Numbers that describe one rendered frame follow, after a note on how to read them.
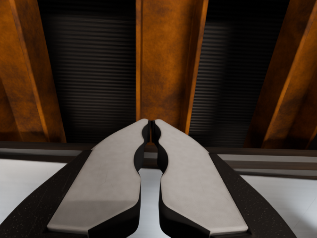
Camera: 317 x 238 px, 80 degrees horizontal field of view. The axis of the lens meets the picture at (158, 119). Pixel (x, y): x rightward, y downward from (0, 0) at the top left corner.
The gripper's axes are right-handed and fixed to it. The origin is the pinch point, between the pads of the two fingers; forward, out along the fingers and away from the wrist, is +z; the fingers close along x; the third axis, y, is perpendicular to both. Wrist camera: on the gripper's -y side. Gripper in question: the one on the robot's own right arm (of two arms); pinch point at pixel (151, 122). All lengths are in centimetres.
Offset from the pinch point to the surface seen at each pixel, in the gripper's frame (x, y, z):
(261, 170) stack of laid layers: 10.4, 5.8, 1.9
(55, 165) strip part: -7.5, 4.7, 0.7
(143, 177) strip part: -0.5, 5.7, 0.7
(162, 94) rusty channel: 1.8, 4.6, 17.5
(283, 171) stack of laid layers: 12.5, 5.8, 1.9
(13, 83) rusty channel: -20.9, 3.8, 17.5
